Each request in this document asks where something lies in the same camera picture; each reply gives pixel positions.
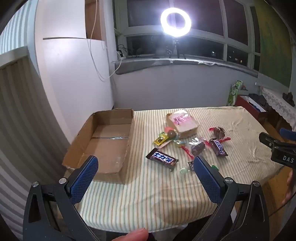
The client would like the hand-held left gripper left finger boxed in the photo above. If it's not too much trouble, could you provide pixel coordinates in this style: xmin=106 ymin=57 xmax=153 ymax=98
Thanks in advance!
xmin=23 ymin=155 xmax=102 ymax=241

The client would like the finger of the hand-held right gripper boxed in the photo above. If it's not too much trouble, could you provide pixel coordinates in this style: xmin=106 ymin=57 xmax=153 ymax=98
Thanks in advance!
xmin=279 ymin=128 xmax=296 ymax=144
xmin=258 ymin=132 xmax=282 ymax=149

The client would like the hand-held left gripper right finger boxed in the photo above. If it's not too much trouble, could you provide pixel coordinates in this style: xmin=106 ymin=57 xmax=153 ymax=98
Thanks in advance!
xmin=193 ymin=155 xmax=270 ymax=241

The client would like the green snack packet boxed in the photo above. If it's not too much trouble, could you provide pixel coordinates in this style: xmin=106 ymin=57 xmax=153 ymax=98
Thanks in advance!
xmin=188 ymin=161 xmax=220 ymax=172

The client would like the mini brown chocolate bar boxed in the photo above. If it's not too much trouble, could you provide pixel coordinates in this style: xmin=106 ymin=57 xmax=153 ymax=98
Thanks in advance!
xmin=208 ymin=138 xmax=228 ymax=157

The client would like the colourful clear candy packet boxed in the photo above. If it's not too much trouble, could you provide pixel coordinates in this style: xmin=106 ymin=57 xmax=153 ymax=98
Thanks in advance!
xmin=173 ymin=139 xmax=192 ymax=158

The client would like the red chocolate candy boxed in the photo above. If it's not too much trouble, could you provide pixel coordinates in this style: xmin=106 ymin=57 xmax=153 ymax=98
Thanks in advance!
xmin=209 ymin=126 xmax=231 ymax=142

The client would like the long brown chocolate bar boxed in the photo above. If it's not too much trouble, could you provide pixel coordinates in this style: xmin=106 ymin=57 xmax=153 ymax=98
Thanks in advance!
xmin=146 ymin=148 xmax=179 ymax=172

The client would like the cardboard box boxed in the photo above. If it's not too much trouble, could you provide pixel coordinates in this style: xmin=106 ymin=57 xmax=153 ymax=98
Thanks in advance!
xmin=62 ymin=108 xmax=135 ymax=184

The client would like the bread slice package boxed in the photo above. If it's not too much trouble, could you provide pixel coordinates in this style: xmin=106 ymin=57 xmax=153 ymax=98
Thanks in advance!
xmin=166 ymin=109 xmax=200 ymax=138

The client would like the yellow candy packet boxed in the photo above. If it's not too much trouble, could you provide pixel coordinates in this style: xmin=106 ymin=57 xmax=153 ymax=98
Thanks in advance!
xmin=154 ymin=134 xmax=169 ymax=146

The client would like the person's right hand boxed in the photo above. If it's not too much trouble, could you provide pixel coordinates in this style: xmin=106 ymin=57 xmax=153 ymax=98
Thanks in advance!
xmin=282 ymin=169 xmax=296 ymax=205

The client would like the person's left hand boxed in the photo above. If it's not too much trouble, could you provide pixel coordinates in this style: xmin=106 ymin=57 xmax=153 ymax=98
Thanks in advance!
xmin=109 ymin=228 xmax=148 ymax=241

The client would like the white lace cloth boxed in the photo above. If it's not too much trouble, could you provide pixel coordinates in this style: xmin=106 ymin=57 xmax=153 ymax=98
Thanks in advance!
xmin=260 ymin=86 xmax=296 ymax=130

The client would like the dark figurine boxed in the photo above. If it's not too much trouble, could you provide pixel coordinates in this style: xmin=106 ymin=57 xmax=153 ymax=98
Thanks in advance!
xmin=282 ymin=92 xmax=296 ymax=103

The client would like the dark cloth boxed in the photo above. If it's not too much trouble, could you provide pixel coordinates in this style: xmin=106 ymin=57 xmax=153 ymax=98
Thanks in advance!
xmin=248 ymin=93 xmax=271 ymax=109

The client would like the red box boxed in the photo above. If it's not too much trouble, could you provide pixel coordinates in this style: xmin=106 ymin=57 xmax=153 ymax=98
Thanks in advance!
xmin=235 ymin=94 xmax=269 ymax=121

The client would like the green shopping bag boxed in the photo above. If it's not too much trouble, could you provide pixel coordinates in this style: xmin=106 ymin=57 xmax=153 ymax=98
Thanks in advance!
xmin=228 ymin=80 xmax=244 ymax=107

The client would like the striped tablecloth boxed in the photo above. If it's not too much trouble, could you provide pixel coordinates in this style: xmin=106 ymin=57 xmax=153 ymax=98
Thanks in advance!
xmin=63 ymin=106 xmax=287 ymax=233

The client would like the white cabinet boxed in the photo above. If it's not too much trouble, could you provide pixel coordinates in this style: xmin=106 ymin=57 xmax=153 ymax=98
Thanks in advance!
xmin=35 ymin=0 xmax=116 ymax=144

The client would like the white framed window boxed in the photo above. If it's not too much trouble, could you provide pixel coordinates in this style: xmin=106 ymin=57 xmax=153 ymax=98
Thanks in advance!
xmin=114 ymin=0 xmax=262 ymax=72

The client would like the black tripod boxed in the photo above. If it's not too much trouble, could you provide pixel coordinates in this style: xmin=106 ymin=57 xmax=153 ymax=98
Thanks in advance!
xmin=168 ymin=38 xmax=187 ymax=59

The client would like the grey windowsill mat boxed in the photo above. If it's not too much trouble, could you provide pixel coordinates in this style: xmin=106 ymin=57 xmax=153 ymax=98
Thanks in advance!
xmin=115 ymin=57 xmax=258 ymax=78

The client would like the green wall scroll painting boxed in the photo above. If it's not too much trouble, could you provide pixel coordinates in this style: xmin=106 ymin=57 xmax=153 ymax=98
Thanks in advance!
xmin=251 ymin=0 xmax=296 ymax=88

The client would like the white cable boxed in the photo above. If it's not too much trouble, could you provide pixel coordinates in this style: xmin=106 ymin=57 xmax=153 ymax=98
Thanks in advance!
xmin=89 ymin=0 xmax=123 ymax=81

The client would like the black cable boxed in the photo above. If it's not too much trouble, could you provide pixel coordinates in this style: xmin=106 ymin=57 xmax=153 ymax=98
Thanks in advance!
xmin=118 ymin=45 xmax=160 ymax=58

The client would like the ring light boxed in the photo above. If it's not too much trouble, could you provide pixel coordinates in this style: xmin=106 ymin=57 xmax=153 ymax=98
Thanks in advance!
xmin=160 ymin=7 xmax=192 ymax=36

